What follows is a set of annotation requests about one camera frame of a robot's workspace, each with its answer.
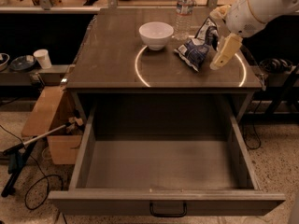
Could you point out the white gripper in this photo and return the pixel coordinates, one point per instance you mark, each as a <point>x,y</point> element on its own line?
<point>242,15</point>

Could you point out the blue chip bag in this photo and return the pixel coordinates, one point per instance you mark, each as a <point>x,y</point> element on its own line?
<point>194,51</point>

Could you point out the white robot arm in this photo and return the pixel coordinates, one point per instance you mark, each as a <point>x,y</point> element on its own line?
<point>267,10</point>

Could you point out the grey drawer cabinet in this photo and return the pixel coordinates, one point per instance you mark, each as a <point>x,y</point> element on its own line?
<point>114,58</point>

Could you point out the open grey top drawer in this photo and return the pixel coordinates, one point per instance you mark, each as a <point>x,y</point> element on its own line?
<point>164,148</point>

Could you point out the clear plastic water bottle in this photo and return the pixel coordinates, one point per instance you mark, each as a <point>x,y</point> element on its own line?
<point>182,27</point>

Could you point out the white ceramic bowl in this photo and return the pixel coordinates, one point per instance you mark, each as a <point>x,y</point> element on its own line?
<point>155,35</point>

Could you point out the low grey side shelf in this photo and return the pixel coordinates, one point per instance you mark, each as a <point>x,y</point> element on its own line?
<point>48,77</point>

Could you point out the white paper cup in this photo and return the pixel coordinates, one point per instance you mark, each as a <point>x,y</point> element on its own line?
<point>43,58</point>

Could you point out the cardboard box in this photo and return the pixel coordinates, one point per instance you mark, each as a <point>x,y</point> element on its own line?
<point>53,108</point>

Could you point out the dark bowl on shelf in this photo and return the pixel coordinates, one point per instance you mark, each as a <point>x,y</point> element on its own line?
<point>23,63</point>

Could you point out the grey bowl at edge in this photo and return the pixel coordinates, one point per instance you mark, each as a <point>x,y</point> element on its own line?
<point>4,58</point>

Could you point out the black tripod stand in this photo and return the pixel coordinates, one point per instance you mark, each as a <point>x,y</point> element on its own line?
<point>19,154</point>

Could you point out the black drawer handle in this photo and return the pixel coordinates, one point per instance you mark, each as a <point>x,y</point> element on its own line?
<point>174,210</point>

